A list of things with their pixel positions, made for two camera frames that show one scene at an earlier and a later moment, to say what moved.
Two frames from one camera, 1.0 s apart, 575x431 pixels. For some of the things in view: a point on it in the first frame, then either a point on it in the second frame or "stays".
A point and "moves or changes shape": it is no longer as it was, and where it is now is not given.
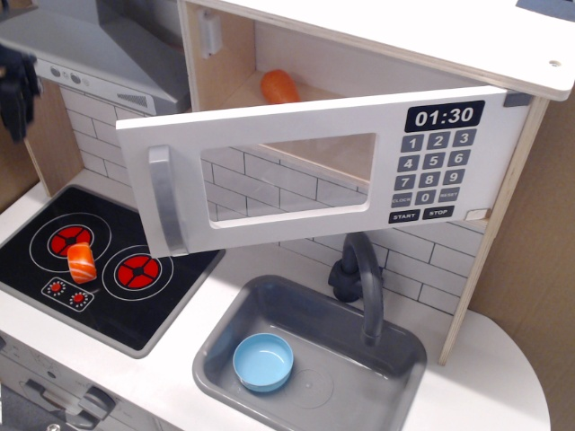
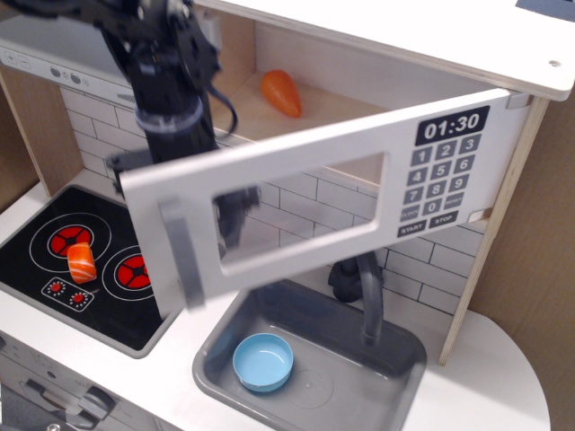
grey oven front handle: [84, 413] stays
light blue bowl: [263, 362] stays
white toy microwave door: [439, 159] moves or changes shape
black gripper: [19, 90] to [177, 118]
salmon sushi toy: [81, 262] stays
